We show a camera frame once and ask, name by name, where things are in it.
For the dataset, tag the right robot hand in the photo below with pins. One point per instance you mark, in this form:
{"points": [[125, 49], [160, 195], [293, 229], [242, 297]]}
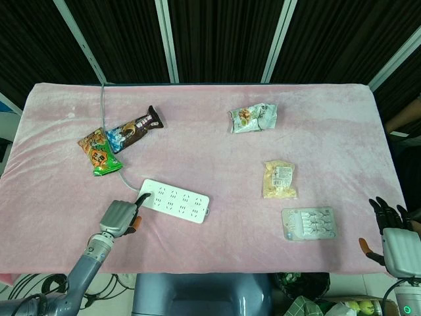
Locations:
{"points": [[396, 237]]}

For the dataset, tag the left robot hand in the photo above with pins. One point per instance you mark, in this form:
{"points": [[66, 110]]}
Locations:
{"points": [[117, 215]]}

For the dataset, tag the white power strip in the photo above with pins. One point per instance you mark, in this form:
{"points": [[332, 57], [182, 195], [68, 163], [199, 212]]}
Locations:
{"points": [[176, 200]]}

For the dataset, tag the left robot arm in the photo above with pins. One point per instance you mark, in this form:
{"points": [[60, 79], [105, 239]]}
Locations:
{"points": [[79, 276]]}

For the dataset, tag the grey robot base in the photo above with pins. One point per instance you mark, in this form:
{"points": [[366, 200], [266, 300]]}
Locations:
{"points": [[202, 294]]}

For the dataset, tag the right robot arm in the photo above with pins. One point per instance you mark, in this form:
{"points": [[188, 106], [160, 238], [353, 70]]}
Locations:
{"points": [[406, 298]]}

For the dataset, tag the orange green snack packet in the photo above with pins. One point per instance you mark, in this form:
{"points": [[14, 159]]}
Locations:
{"points": [[100, 152]]}

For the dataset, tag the brown chocolate bar wrapper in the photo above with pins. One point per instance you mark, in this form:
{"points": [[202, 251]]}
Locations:
{"points": [[135, 129]]}

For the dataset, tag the silver blister pack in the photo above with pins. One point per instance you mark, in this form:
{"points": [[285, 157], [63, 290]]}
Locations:
{"points": [[308, 224]]}

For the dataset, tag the pink table cloth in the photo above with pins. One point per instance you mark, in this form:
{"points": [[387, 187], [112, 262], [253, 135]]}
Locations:
{"points": [[210, 184]]}

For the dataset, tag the green checkered bag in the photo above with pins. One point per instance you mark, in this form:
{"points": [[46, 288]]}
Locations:
{"points": [[304, 306]]}

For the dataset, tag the yellow chips clear packet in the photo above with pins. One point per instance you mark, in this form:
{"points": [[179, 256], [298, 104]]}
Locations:
{"points": [[279, 179]]}

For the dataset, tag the crumpled white snack packet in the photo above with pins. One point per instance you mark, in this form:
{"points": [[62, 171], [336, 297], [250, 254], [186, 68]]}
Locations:
{"points": [[252, 118]]}

